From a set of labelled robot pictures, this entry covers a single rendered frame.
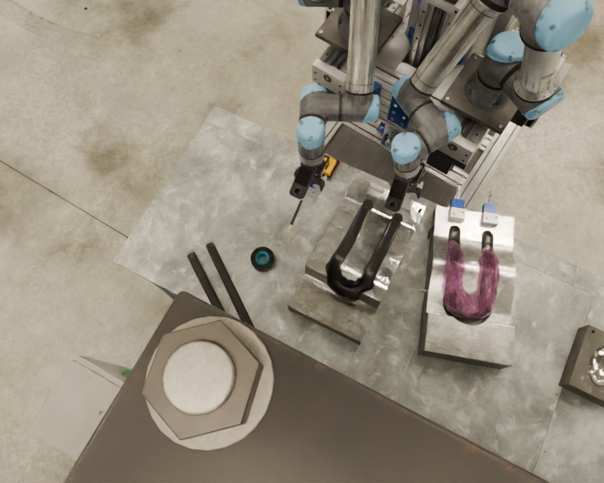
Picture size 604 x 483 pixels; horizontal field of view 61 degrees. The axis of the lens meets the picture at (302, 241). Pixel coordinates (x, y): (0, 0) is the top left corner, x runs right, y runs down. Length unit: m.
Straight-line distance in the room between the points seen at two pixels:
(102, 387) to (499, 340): 1.12
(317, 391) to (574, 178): 2.68
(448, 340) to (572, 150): 1.75
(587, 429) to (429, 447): 1.40
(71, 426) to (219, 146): 1.19
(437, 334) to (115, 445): 1.24
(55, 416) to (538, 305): 1.43
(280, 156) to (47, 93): 1.86
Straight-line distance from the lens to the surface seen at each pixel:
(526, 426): 1.78
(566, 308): 1.88
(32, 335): 2.87
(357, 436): 0.47
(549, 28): 1.22
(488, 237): 1.81
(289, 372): 0.47
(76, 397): 1.10
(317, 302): 1.65
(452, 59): 1.39
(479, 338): 1.65
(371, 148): 2.60
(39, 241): 3.00
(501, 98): 1.77
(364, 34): 1.38
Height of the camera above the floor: 2.47
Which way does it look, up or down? 71 degrees down
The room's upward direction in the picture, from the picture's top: 6 degrees counter-clockwise
